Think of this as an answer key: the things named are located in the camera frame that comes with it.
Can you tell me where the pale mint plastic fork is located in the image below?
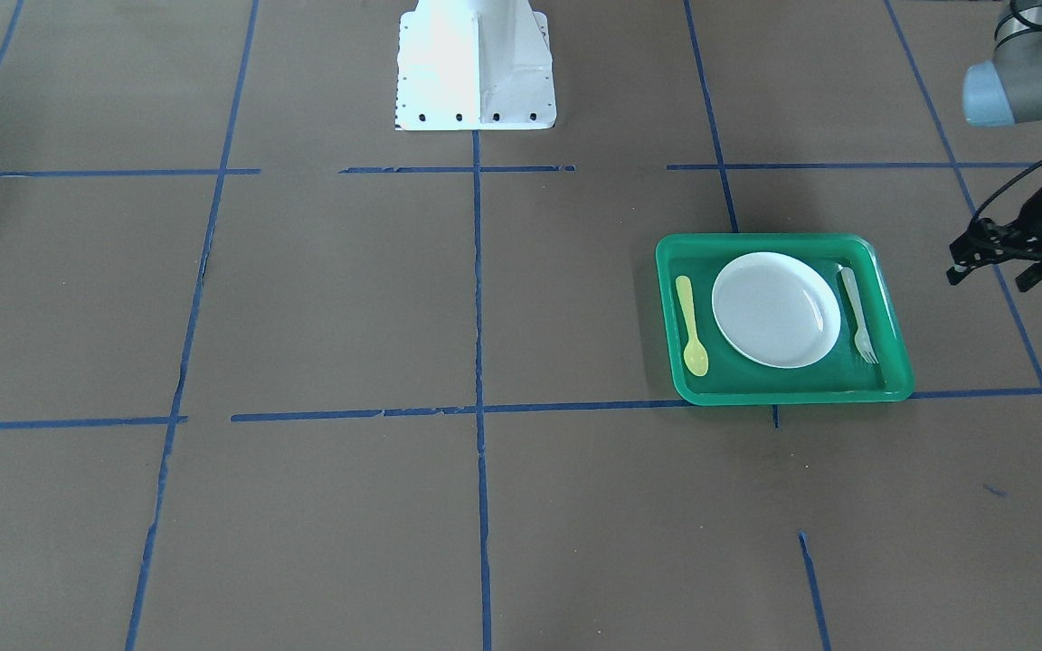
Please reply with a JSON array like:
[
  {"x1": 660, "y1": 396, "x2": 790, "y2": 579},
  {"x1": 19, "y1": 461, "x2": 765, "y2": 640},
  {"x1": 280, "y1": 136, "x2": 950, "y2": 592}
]
[{"x1": 839, "y1": 265, "x2": 879, "y2": 365}]

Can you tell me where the white round plate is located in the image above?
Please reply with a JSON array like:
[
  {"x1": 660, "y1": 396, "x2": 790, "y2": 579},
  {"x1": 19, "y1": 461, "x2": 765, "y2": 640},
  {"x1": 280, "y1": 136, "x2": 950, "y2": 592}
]
[{"x1": 711, "y1": 251, "x2": 842, "y2": 370}]

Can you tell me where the yellow plastic spoon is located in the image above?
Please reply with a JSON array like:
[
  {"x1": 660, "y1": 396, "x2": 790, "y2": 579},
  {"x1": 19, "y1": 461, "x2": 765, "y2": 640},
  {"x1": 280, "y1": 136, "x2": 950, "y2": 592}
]
[{"x1": 675, "y1": 275, "x2": 710, "y2": 376}]

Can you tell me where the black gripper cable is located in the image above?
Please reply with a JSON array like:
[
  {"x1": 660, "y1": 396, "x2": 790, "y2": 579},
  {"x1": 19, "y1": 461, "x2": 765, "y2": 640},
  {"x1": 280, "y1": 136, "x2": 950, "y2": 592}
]
[{"x1": 971, "y1": 125, "x2": 1042, "y2": 227}]

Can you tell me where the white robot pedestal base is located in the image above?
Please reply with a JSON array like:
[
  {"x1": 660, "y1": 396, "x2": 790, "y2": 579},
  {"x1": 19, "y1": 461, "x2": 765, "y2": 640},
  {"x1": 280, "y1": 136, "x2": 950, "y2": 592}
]
[{"x1": 394, "y1": 1, "x2": 559, "y2": 132}]

